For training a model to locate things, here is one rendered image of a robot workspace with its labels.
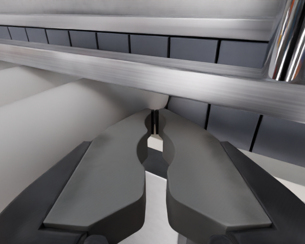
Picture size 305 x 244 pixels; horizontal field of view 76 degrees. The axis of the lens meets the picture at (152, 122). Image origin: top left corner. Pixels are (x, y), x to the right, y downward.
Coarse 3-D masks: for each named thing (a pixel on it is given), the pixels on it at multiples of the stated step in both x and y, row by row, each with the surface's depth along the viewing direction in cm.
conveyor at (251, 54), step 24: (96, 48) 19; (120, 48) 18; (144, 48) 17; (168, 48) 16; (192, 48) 15; (216, 48) 14; (240, 48) 13; (264, 48) 12; (192, 120) 17; (216, 120) 16; (240, 120) 15; (264, 120) 14; (288, 120) 14; (240, 144) 16; (264, 144) 15; (288, 144) 14
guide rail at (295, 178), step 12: (156, 144) 16; (252, 156) 14; (264, 156) 14; (264, 168) 13; (276, 168) 13; (288, 168) 13; (300, 168) 13; (288, 180) 12; (300, 180) 12; (300, 192) 12
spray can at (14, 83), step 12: (0, 72) 12; (12, 72) 12; (24, 72) 13; (36, 72) 13; (48, 72) 14; (0, 84) 11; (12, 84) 12; (24, 84) 12; (36, 84) 13; (48, 84) 13; (60, 84) 14; (0, 96) 11; (12, 96) 11; (24, 96) 12
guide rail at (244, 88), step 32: (32, 64) 12; (64, 64) 10; (96, 64) 9; (128, 64) 8; (160, 64) 8; (192, 64) 8; (224, 64) 7; (192, 96) 7; (224, 96) 7; (256, 96) 6; (288, 96) 6
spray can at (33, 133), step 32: (32, 96) 10; (64, 96) 10; (96, 96) 11; (128, 96) 12; (160, 96) 15; (0, 128) 7; (32, 128) 8; (64, 128) 9; (96, 128) 10; (0, 160) 7; (32, 160) 8; (0, 192) 7
